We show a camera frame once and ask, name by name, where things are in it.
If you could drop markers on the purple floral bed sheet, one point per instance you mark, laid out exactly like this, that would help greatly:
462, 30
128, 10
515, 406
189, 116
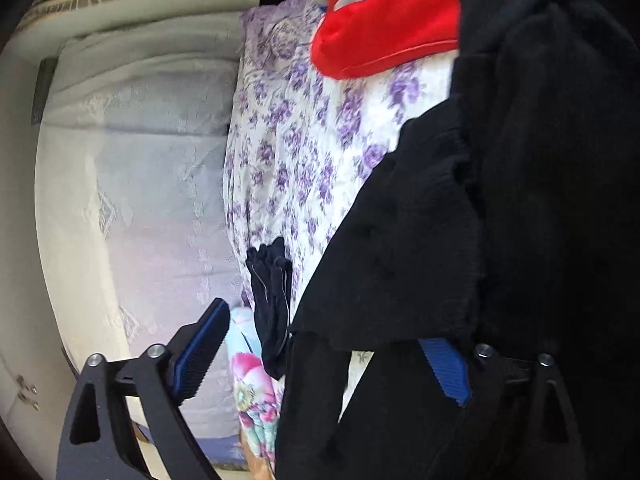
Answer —
300, 150

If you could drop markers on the ceiling lamp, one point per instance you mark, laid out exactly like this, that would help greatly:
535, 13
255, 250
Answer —
27, 392

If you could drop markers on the folded floral blanket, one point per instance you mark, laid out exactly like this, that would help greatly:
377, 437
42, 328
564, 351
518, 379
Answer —
252, 385

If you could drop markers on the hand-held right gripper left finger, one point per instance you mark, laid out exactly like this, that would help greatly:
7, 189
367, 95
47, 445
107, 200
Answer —
200, 347

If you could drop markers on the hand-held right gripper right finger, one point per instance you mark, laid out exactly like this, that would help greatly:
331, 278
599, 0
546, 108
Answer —
447, 370

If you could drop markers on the red garment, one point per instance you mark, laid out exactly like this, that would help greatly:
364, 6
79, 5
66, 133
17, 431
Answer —
390, 25

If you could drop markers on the folded black garment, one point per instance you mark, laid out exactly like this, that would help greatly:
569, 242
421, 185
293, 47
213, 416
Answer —
272, 300

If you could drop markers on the black pants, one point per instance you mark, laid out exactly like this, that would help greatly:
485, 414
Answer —
525, 210

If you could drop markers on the white lace cover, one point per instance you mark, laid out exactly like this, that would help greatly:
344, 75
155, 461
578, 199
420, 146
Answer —
140, 210

